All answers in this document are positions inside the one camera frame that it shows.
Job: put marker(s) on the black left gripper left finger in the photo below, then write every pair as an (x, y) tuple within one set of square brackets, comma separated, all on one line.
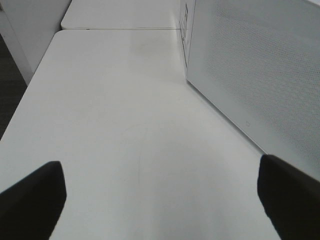
[(31, 208)]

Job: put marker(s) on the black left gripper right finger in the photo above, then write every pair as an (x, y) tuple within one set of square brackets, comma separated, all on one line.
[(290, 198)]

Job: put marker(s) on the white microwave door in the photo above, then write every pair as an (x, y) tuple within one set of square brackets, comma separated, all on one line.
[(258, 62)]

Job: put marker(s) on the white adjacent table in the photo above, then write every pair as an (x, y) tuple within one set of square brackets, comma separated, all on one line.
[(122, 15)]

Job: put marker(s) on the white microwave oven body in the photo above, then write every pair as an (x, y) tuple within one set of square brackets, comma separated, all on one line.
[(186, 18)]

